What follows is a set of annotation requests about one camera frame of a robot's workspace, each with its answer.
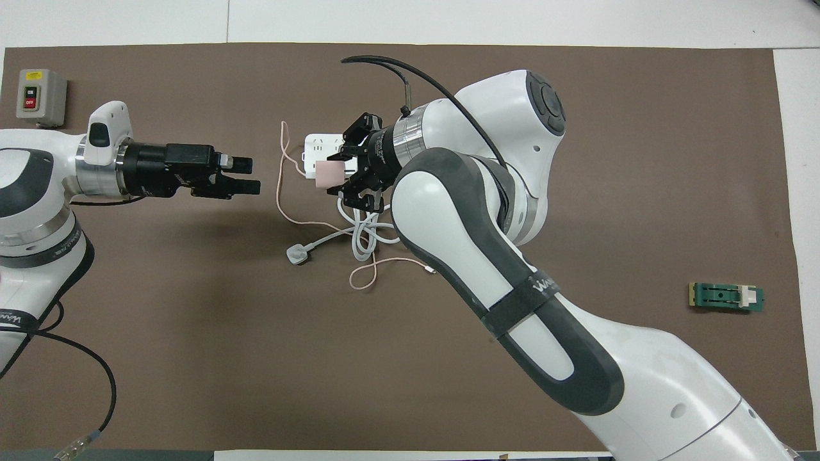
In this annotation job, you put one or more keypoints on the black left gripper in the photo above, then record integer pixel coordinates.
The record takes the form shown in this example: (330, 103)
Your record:
(166, 169)

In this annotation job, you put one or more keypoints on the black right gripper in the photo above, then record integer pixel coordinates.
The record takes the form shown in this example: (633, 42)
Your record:
(382, 157)

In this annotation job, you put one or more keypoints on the pink charger block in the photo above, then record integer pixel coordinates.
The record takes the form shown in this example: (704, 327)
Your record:
(330, 174)

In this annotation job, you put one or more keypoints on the white power strip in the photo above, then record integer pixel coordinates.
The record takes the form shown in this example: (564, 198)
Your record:
(319, 144)

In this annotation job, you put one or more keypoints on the brown table mat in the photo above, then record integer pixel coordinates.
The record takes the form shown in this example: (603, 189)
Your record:
(640, 128)

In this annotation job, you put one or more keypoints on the green circuit board connector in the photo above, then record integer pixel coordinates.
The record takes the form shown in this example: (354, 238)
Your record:
(721, 296)

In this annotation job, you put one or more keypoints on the grey on-off switch box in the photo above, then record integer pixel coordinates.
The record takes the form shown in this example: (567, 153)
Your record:
(40, 96)

